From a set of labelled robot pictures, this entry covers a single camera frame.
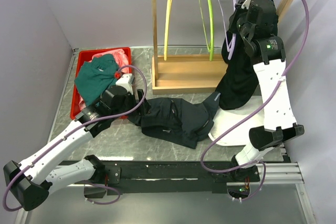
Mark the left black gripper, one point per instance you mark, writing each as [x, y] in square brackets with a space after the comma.
[145, 107]

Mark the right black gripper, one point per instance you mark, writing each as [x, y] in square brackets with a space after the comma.
[232, 28]

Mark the purple hanger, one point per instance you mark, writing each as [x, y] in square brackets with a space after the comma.
[230, 46]

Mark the dark navy shorts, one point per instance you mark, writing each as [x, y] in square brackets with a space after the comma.
[176, 120]

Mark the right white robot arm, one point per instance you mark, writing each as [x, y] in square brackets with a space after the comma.
[280, 123]

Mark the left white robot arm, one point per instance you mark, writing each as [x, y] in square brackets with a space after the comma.
[31, 181]

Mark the green hanger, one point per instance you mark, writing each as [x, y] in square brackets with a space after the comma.
[210, 42]

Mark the yellow hanger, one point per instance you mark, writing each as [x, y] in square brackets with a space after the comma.
[167, 28]

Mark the pink garment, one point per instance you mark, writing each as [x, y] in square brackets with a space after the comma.
[120, 58]

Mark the wooden clothes rack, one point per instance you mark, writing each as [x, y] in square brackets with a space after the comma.
[188, 73]

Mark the green garment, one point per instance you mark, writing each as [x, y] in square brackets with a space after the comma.
[95, 77]

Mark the black hanging garment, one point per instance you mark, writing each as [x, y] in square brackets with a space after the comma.
[240, 80]

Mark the red plastic bin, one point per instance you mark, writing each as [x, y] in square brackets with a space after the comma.
[83, 56]

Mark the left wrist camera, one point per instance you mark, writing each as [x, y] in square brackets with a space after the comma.
[126, 81]

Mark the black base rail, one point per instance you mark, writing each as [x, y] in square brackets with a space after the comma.
[168, 177]

